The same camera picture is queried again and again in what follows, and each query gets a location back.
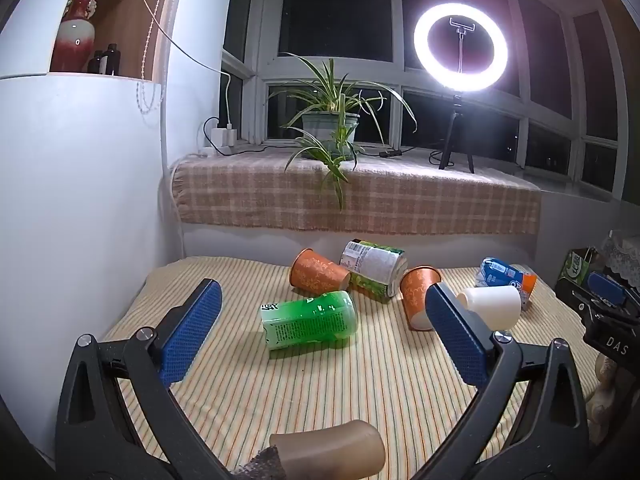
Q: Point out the brown paper cup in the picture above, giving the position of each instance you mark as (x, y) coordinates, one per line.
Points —
(332, 447)

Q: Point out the plaid windowsill cloth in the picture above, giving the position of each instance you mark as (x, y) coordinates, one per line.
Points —
(250, 195)

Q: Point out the green and white can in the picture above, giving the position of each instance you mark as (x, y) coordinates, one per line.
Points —
(374, 266)

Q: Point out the white lace cloth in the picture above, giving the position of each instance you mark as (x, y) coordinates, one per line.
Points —
(621, 255)

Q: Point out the striped tablecloth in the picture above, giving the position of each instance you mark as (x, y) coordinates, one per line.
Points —
(370, 390)

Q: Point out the white cup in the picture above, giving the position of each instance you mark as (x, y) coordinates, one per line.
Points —
(492, 306)

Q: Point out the white window frame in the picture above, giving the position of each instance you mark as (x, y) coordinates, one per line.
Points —
(257, 60)

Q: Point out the blue and orange carton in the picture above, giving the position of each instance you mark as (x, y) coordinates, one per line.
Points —
(502, 272)

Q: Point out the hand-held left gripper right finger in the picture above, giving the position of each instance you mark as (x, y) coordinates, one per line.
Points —
(457, 341)

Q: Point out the potted spider plant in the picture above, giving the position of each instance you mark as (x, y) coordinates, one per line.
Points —
(330, 127)

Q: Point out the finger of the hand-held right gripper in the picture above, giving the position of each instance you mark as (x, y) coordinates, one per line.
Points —
(607, 287)
(575, 297)

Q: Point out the green drink can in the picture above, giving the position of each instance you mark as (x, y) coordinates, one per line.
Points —
(310, 321)

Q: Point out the orange patterned paper cup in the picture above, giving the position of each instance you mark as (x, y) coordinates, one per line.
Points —
(316, 272)
(415, 296)

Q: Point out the white charger plug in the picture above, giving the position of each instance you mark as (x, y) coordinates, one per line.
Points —
(223, 136)

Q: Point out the small dark bottle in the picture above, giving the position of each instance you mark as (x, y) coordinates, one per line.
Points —
(95, 62)

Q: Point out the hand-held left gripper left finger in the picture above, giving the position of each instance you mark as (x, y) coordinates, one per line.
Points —
(192, 332)

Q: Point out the person's right hand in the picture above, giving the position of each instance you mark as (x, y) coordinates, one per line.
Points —
(607, 377)

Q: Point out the green carton box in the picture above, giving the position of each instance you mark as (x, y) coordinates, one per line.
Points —
(577, 266)

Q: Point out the red and white vase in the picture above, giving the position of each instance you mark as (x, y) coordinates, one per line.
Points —
(75, 35)

